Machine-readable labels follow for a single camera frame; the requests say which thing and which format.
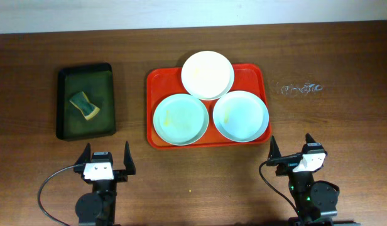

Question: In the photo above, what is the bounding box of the green and yellow sponge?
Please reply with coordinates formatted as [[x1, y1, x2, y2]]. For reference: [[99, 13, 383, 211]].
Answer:
[[69, 91, 100, 121]]

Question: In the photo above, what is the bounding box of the green cloth in tray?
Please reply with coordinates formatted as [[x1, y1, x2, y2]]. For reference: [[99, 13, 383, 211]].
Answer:
[[57, 70, 116, 140]]

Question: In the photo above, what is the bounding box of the light blue plate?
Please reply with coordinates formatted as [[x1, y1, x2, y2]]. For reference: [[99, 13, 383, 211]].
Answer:
[[212, 90, 270, 143]]

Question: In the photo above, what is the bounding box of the light green plate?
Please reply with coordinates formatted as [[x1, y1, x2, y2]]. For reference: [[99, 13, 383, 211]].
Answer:
[[153, 94, 209, 146]]

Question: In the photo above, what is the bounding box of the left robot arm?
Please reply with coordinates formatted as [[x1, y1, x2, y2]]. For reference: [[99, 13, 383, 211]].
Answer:
[[74, 143, 136, 226]]

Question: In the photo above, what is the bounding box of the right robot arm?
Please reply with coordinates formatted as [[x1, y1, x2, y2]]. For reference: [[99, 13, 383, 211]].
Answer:
[[264, 134, 340, 225]]

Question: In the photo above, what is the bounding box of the black rectangular tray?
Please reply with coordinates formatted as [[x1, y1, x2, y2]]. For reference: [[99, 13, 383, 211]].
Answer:
[[56, 63, 112, 140]]

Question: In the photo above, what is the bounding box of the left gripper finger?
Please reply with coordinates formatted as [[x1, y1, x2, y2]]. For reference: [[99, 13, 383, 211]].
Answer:
[[75, 143, 91, 165], [123, 141, 135, 171]]

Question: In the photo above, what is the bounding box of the white plate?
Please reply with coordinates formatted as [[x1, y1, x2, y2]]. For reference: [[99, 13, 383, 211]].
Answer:
[[181, 51, 235, 100]]

